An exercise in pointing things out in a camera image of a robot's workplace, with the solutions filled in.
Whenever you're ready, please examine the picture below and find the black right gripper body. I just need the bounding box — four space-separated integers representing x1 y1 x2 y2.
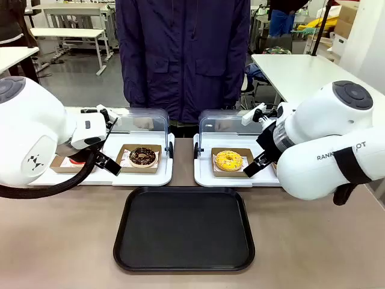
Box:
255 122 283 161

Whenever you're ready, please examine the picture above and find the yellow sprinkled donut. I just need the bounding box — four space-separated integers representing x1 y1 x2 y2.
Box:
215 150 244 173

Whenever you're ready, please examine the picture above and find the chocolate sprinkled donut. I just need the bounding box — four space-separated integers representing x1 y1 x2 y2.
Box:
128 146 158 169

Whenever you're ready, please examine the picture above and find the white display tray base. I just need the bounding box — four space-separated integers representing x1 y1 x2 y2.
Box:
28 132 175 187
194 134 282 188

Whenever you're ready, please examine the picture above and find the black plastic serving tray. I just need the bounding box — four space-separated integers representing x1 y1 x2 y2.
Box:
113 186 256 273

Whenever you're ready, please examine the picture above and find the person's right hand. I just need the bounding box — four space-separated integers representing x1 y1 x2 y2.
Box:
133 117 155 131

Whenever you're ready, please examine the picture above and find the clear plastic display lid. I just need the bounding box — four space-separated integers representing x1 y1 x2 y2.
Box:
194 108 265 159

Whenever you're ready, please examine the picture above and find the blue fabric office chair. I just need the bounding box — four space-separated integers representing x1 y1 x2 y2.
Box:
240 62 273 108

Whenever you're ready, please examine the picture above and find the large white table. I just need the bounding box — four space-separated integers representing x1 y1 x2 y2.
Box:
250 53 347 106

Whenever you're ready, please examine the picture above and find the colourful patterned chair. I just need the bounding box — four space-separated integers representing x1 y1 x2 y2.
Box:
262 46 292 55

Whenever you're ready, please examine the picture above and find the background person in blue trousers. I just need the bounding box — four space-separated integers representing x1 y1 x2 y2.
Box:
267 0 310 39

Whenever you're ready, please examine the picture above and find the white cardboard box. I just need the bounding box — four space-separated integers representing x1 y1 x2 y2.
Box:
326 31 350 63

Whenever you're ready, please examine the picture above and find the person in navy jacket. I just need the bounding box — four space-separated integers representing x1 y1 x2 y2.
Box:
115 0 251 138

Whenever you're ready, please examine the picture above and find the black slanted pole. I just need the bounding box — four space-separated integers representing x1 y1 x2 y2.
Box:
310 0 335 57

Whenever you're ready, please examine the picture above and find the low white bench table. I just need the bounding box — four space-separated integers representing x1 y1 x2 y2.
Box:
29 27 115 76

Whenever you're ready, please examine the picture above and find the yellow fabric bundle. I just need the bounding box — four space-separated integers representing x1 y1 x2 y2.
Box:
306 15 341 31

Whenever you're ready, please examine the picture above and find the brown cardboard box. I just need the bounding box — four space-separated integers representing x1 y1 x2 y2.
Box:
333 2 359 40

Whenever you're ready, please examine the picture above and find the white background desk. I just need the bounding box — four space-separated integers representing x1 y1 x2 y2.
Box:
23 2 119 58

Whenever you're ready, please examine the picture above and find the background person in dark clothes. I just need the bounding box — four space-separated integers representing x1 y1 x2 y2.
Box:
0 0 42 49

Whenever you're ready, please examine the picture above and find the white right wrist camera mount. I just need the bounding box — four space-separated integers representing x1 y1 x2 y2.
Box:
241 102 279 126

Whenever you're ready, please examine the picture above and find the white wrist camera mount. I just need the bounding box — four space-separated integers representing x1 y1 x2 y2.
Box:
241 102 279 126
96 104 120 123

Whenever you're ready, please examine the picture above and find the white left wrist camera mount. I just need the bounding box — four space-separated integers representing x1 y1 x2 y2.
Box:
96 104 120 123

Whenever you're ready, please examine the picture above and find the black braided cable sleeve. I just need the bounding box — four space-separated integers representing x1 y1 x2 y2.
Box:
0 149 105 199

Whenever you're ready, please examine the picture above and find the clear lid with black handle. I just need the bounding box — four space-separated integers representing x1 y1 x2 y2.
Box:
64 107 174 159

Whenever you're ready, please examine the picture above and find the black velcro strap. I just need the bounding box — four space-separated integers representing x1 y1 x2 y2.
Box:
333 146 374 185

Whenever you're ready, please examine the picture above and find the black cable bundle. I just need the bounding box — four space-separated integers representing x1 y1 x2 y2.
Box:
331 182 359 207

